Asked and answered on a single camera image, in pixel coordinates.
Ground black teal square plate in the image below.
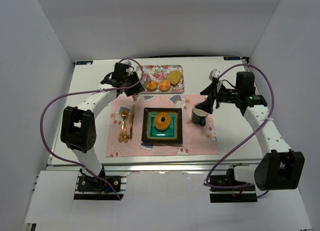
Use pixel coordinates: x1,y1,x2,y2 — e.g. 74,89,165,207
141,107,183,144

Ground round bun right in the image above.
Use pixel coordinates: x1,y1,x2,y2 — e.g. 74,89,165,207
158,80,171,92

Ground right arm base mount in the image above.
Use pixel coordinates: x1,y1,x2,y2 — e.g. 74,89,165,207
209,165,258,204

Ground gold knife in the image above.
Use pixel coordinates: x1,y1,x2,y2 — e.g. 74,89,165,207
128,105,135,141

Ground dark green mug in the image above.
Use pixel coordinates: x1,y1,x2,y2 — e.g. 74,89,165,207
191,102,209,127

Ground gold fork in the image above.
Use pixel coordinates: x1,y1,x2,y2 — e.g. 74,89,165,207
118,109,129,143

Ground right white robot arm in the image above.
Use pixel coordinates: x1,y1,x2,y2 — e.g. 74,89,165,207
195,69,305,191

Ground orange donut bread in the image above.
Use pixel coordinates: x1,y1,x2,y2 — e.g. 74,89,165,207
153,112,171,131

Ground pink cartoon placemat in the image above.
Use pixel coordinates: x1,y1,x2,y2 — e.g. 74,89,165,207
106,94,219,158

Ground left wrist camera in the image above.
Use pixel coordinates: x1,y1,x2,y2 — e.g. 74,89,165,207
121,59,132,66

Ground aluminium table frame rail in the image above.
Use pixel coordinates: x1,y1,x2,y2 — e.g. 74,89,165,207
94,158,261,174

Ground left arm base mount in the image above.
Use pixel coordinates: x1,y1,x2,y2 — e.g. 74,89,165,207
73,175,126,201

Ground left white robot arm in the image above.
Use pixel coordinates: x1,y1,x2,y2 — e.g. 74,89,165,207
60,60,145,177

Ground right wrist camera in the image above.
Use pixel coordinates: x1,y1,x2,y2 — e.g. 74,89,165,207
209,68,221,81

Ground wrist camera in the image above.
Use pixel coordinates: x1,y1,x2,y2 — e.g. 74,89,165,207
209,68,221,81
121,59,132,66

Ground brown bread slice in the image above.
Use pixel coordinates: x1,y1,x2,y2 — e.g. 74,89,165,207
166,70,182,86

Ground floral rectangular tray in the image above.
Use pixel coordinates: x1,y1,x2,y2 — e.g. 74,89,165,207
142,64,185,95

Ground round bun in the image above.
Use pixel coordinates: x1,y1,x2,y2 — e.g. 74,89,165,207
146,80,158,91
158,80,171,92

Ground silver metal tongs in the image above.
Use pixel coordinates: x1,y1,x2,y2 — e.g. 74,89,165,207
132,74,151,102

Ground round bun left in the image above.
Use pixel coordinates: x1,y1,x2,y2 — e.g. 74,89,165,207
146,80,158,91

